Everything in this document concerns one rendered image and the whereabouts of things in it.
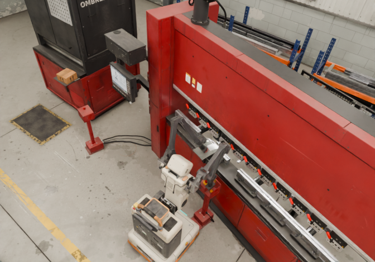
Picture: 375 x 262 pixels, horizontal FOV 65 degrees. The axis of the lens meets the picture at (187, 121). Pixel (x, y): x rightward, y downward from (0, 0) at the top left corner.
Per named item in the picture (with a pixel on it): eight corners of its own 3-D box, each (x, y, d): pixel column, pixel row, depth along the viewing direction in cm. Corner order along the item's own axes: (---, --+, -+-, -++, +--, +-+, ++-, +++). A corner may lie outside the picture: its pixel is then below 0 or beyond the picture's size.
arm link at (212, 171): (220, 143, 311) (229, 148, 306) (222, 143, 316) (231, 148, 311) (202, 178, 318) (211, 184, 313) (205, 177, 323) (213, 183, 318)
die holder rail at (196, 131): (174, 115, 410) (174, 110, 403) (178, 114, 413) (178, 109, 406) (197, 137, 382) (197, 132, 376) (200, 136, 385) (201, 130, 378)
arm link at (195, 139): (174, 117, 310) (179, 120, 302) (178, 114, 312) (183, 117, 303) (193, 143, 335) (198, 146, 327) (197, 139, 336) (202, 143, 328)
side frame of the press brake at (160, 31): (151, 149, 477) (145, 10, 317) (192, 128, 516) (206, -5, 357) (159, 160, 463) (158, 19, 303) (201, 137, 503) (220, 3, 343)
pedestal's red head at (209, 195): (197, 188, 352) (199, 179, 340) (207, 181, 360) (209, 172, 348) (208, 200, 342) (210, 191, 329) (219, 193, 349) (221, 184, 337)
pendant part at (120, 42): (111, 90, 406) (103, 33, 347) (126, 84, 418) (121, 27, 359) (133, 109, 380) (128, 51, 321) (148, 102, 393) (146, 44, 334)
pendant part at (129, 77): (112, 85, 391) (109, 62, 366) (120, 82, 397) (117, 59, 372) (131, 103, 368) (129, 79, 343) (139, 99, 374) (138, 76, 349)
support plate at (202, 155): (192, 150, 351) (192, 149, 350) (209, 141, 363) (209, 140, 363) (202, 160, 341) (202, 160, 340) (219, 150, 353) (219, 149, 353)
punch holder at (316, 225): (306, 221, 273) (312, 212, 261) (311, 217, 277) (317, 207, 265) (319, 234, 265) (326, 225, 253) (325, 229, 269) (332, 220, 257)
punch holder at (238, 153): (231, 152, 328) (234, 142, 316) (237, 149, 332) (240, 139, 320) (241, 161, 320) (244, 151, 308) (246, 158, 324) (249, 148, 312)
